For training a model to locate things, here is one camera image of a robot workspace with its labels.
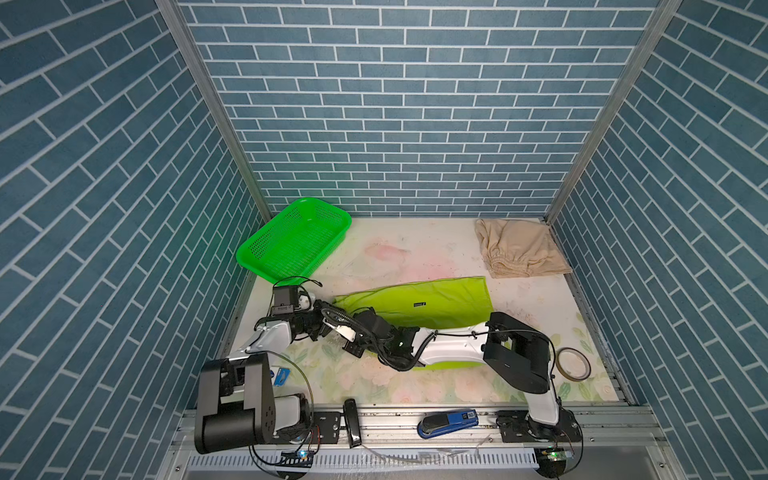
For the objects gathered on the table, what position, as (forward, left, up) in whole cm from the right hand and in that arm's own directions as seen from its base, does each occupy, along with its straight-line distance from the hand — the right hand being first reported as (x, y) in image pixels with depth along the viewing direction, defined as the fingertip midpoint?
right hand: (335, 324), depth 82 cm
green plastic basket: (+37, +26, -9) cm, 46 cm away
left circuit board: (-30, +5, -13) cm, 33 cm away
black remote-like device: (-22, -8, -7) cm, 25 cm away
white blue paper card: (-12, +14, -9) cm, 21 cm away
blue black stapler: (-20, -30, -7) cm, 36 cm away
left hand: (+5, -1, -3) cm, 6 cm away
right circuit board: (-25, -57, -13) cm, 64 cm away
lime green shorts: (+12, -24, -8) cm, 28 cm away
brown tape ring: (-1, -68, -12) cm, 69 cm away
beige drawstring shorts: (+38, -59, -7) cm, 71 cm away
